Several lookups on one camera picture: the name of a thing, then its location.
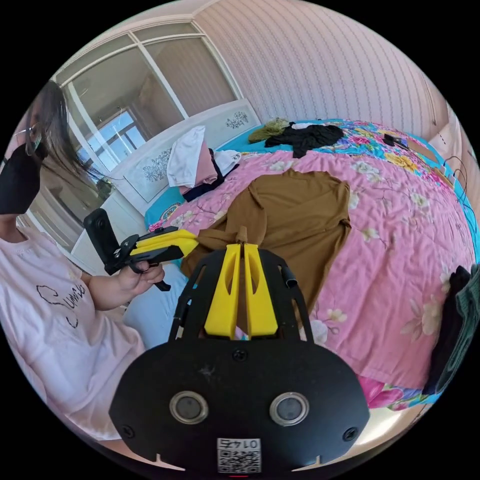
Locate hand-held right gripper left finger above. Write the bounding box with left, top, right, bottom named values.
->
left=204, top=244, right=241, bottom=339

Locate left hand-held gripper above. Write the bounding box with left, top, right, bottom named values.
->
left=104, top=225, right=200, bottom=292

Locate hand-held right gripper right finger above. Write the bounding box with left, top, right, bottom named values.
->
left=244, top=243, right=280, bottom=339

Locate brown long sleeve shirt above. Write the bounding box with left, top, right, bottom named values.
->
left=180, top=168, right=353, bottom=320

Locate person's left forearm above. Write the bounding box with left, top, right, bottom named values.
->
left=87, top=272, right=129, bottom=312

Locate person's left hand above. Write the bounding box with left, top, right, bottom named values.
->
left=117, top=261, right=166, bottom=302

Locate white and pink pile of clothes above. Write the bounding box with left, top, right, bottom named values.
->
left=166, top=125, right=243, bottom=203

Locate person's body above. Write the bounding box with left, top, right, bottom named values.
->
left=0, top=80, right=152, bottom=442

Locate bed with pink floral quilt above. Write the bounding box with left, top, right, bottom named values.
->
left=107, top=98, right=480, bottom=413

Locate window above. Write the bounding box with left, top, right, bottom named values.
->
left=55, top=21, right=242, bottom=226

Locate green and black pile of clothes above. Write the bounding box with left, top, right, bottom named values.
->
left=247, top=116, right=345, bottom=160

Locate dark pile of clothes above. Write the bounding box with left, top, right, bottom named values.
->
left=422, top=263, right=480, bottom=395

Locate flat brown carton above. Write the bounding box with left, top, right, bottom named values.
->
left=406, top=139, right=440, bottom=165

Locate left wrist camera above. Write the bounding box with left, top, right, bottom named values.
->
left=82, top=208, right=122, bottom=264

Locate black cable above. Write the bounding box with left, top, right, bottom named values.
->
left=441, top=155, right=480, bottom=235

